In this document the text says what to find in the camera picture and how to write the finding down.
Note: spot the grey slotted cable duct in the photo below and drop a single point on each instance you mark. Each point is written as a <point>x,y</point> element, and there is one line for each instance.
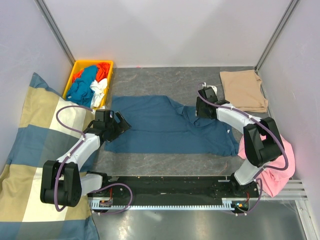
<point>98,204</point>

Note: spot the yellow plastic bin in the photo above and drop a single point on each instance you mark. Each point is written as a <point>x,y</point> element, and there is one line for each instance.
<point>79,65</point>

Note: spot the orange t-shirt in bin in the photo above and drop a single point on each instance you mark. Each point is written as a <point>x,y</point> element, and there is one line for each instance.
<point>102,71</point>

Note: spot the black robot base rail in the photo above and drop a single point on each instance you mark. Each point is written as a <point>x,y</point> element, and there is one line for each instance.
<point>167,189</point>

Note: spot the right aluminium corner post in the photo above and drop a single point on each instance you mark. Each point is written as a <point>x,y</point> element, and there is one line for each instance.
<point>276,33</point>

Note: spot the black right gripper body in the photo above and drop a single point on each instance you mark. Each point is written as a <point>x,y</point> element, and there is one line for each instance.
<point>200,109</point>

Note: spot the left aluminium corner post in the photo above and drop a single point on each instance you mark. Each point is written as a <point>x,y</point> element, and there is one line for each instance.
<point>46,13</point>

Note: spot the pink t-shirt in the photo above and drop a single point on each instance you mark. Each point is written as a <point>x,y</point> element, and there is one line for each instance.
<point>273,181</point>

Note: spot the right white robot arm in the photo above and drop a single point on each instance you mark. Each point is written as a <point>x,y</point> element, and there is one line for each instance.
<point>262,141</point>

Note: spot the aluminium corner post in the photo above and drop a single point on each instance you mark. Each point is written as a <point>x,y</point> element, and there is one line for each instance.
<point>276,33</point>
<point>46,13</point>

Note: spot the dark blue t-shirt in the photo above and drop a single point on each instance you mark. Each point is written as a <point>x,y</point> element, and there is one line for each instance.
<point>160,125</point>

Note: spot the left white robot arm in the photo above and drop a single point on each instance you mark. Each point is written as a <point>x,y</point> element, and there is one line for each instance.
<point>61,183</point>

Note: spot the teal t-shirt in bin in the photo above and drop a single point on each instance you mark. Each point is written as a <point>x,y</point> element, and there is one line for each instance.
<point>80,91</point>

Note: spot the blue beige checkered pillow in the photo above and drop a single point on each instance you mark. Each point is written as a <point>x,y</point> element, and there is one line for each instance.
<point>49,126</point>

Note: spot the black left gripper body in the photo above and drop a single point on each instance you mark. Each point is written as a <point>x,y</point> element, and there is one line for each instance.
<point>115,129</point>

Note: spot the folded beige t-shirt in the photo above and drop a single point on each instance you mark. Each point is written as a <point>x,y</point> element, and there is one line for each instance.
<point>243,90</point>

